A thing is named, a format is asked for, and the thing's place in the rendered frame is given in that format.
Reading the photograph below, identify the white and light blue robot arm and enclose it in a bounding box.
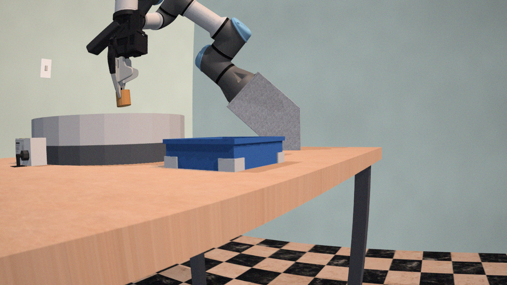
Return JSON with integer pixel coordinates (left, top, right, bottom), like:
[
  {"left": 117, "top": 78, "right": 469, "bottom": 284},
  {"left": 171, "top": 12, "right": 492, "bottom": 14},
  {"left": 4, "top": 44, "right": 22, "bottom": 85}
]
[{"left": 86, "top": 0, "right": 254, "bottom": 102}]

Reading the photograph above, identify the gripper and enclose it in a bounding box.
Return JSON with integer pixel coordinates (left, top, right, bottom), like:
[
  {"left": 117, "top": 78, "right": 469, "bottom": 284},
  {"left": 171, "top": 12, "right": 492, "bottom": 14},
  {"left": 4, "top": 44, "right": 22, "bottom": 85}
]
[{"left": 107, "top": 9, "right": 148, "bottom": 98}]

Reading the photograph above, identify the bronze bushing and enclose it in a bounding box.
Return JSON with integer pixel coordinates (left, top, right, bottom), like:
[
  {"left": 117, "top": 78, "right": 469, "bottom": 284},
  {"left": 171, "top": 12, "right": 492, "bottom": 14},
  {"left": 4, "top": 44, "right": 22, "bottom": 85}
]
[{"left": 116, "top": 89, "right": 131, "bottom": 107}]

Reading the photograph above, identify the blue crate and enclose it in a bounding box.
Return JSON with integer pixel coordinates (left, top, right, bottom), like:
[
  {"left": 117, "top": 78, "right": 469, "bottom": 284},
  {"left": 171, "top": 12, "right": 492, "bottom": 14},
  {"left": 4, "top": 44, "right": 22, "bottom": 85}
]
[{"left": 163, "top": 136, "right": 285, "bottom": 172}]

